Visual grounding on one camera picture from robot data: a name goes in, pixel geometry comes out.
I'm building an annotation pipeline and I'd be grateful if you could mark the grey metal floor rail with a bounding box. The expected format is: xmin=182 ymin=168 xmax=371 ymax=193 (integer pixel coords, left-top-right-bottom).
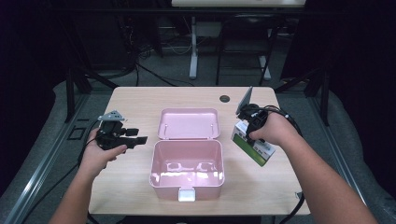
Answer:
xmin=307 ymin=96 xmax=378 ymax=224
xmin=2 ymin=92 xmax=92 ymax=224

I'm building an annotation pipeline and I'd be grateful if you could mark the black metal chair frame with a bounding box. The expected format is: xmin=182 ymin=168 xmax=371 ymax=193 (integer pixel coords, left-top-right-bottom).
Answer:
xmin=215 ymin=13 xmax=278 ymax=87

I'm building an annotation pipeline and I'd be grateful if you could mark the white desk with white legs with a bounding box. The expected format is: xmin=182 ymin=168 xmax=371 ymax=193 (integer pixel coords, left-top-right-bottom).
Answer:
xmin=171 ymin=0 xmax=306 ymax=81

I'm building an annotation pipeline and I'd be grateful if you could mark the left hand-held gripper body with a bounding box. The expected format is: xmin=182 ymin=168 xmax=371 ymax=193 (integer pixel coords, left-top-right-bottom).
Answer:
xmin=94 ymin=109 xmax=129 ymax=151

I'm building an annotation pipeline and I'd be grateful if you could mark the left hand-held gripper black cable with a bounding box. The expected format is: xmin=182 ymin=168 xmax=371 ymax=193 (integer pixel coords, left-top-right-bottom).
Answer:
xmin=21 ymin=119 xmax=101 ymax=224

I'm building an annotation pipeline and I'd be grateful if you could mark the black floor cable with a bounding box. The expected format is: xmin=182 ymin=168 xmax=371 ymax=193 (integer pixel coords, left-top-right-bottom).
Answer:
xmin=134 ymin=61 xmax=196 ymax=88

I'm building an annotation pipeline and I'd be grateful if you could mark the person's right hand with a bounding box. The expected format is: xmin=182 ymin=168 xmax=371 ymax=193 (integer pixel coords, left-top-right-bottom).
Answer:
xmin=247 ymin=110 xmax=303 ymax=147

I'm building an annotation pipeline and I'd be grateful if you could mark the right hand-held gripper black cable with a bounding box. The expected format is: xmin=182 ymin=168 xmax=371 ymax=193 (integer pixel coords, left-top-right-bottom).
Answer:
xmin=262 ymin=105 xmax=306 ymax=224

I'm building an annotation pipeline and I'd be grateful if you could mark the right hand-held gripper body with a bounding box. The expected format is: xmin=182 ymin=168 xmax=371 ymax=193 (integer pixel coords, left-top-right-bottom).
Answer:
xmin=234 ymin=86 xmax=270 ymax=140

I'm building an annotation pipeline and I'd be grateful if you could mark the black metal stand frame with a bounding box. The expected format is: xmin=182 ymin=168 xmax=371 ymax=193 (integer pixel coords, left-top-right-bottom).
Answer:
xmin=274 ymin=67 xmax=332 ymax=127
xmin=63 ymin=65 xmax=120 ymax=124

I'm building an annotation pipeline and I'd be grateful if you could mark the green and white carton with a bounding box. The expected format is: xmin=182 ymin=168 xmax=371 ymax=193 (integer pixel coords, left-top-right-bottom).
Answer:
xmin=231 ymin=120 xmax=276 ymax=168

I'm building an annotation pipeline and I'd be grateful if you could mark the pink storage box white handle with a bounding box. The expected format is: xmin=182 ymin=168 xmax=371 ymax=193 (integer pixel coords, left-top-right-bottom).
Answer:
xmin=148 ymin=107 xmax=226 ymax=203

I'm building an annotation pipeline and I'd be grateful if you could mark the person's left hand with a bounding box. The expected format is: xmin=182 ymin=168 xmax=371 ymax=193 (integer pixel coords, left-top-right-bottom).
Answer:
xmin=78 ymin=128 xmax=129 ymax=181

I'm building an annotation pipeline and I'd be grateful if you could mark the hand-held gripper black cable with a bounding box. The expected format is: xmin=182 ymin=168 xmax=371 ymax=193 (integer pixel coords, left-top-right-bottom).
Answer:
xmin=262 ymin=105 xmax=306 ymax=224
xmin=21 ymin=119 xmax=101 ymax=224

